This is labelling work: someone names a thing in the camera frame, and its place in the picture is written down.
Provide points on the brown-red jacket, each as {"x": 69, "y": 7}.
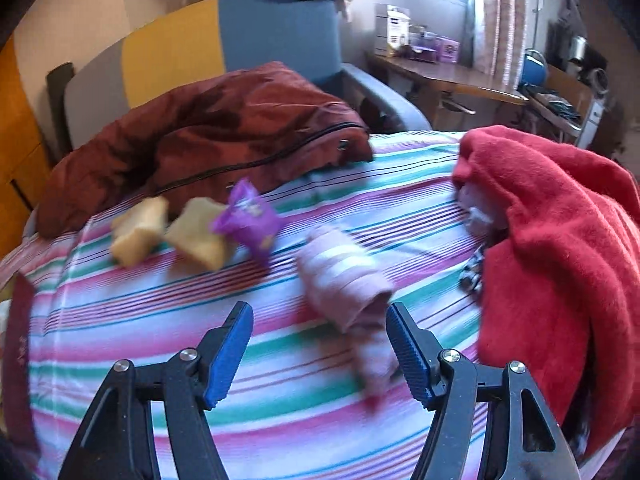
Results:
{"x": 210, "y": 125}

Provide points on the black white checkered cloth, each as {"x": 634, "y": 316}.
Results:
{"x": 472, "y": 270}

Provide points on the pink striped sock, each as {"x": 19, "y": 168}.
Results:
{"x": 340, "y": 275}

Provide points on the orange wooden cabinet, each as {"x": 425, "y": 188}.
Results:
{"x": 17, "y": 125}

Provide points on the grey yellow blue sofa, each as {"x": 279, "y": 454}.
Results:
{"x": 270, "y": 30}

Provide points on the metal cup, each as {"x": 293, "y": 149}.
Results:
{"x": 579, "y": 50}

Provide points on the pale pink cloth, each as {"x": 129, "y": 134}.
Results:
{"x": 477, "y": 210}

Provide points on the purple box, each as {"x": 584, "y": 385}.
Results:
{"x": 447, "y": 50}

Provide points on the wooden desk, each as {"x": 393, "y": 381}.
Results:
{"x": 450, "y": 77}

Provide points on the blue pot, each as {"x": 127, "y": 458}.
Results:
{"x": 532, "y": 70}

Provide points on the striped bed sheet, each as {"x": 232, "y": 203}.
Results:
{"x": 150, "y": 310}

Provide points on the dark grey panel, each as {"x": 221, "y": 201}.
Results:
{"x": 60, "y": 105}

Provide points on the wooden side cabinet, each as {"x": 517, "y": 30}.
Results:
{"x": 570, "y": 95}

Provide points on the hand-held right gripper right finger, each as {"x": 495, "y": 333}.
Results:
{"x": 407, "y": 355}

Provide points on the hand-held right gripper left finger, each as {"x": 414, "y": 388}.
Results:
{"x": 227, "y": 355}

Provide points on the purple snack packet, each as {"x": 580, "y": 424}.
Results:
{"x": 250, "y": 220}

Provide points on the red fleece garment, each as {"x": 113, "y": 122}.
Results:
{"x": 550, "y": 240}

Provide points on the pink patterned curtain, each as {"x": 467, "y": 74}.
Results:
{"x": 500, "y": 20}

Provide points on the dark red booklet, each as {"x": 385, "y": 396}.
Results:
{"x": 20, "y": 360}

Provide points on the white box with print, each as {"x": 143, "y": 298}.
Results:
{"x": 392, "y": 30}

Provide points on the yellow bread piece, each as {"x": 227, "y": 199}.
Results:
{"x": 137, "y": 232}
{"x": 200, "y": 232}

